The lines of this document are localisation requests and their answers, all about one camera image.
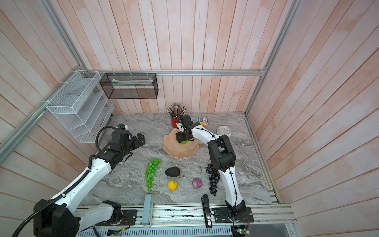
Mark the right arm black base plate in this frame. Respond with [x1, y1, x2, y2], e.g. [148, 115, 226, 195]
[212, 207, 254, 224]

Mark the yellow fake lemon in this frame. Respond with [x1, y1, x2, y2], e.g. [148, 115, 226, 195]
[168, 180, 178, 190]

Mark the white and teal alarm clock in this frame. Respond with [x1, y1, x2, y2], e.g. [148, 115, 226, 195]
[217, 125, 232, 137]

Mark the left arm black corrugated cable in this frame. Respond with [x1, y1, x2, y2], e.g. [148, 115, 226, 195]
[11, 125, 119, 237]

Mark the white wire mesh shelf rack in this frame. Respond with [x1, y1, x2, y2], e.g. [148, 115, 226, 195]
[46, 71, 114, 143]

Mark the bundle of pencils and pens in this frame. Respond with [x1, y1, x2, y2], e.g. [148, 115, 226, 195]
[166, 103, 186, 119]

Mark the green fake grape bunch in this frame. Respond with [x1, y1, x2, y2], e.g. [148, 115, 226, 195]
[145, 159, 161, 191]

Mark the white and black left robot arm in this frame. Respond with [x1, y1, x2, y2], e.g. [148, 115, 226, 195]
[33, 124, 146, 237]

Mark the red metal pencil bucket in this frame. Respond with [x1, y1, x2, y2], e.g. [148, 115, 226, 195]
[171, 118, 179, 129]

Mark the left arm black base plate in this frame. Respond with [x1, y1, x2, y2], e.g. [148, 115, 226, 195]
[119, 209, 138, 227]

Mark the black stapler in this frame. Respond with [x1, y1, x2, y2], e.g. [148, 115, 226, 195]
[201, 194, 212, 229]

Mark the dark purple fake grape bunch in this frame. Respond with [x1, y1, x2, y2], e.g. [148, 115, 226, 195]
[206, 164, 220, 196]

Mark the pack of coloured highlighters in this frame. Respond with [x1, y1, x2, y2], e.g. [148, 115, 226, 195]
[196, 116, 209, 127]

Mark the black wire mesh basket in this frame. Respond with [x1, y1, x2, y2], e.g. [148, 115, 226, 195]
[100, 72, 159, 99]

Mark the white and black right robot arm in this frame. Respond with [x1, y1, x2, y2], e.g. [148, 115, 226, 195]
[176, 115, 246, 218]

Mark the pink scalloped fruit bowl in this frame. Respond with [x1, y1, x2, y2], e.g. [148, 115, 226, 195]
[163, 128, 199, 159]

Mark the grey-blue rectangular bar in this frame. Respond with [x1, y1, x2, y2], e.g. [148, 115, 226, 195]
[141, 193, 154, 227]

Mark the dark fake avocado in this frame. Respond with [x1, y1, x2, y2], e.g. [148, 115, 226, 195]
[165, 167, 181, 177]

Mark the purple fake fruit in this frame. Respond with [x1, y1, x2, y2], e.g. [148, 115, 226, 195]
[192, 178, 203, 189]

